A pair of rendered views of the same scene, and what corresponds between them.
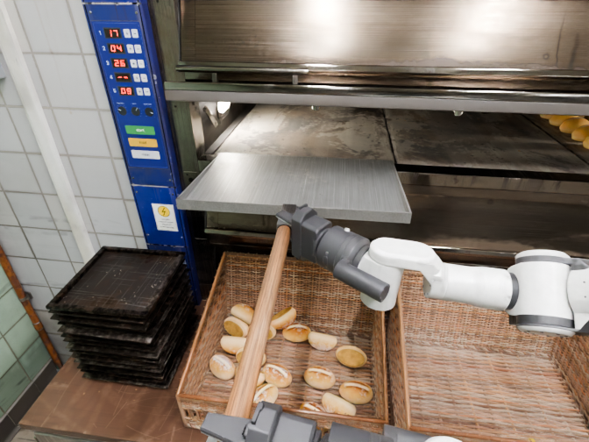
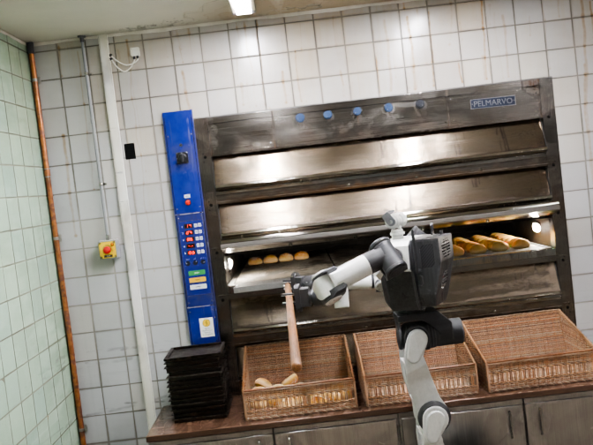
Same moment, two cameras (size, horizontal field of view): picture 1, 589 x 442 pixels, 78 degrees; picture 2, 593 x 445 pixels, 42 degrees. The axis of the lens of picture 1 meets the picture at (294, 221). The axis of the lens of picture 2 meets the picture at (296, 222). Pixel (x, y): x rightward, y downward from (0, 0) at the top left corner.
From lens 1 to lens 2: 319 cm
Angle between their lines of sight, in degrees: 30
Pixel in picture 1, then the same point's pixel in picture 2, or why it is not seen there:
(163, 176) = (207, 298)
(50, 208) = (124, 339)
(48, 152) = (136, 296)
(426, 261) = not seen: hidden behind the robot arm
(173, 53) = (215, 231)
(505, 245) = not seen: hidden behind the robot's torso
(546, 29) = (382, 199)
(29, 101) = (132, 267)
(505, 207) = not seen: hidden behind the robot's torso
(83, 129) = (160, 279)
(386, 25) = (315, 207)
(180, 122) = (217, 266)
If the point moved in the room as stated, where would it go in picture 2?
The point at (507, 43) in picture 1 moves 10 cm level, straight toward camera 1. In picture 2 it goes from (368, 207) to (363, 207)
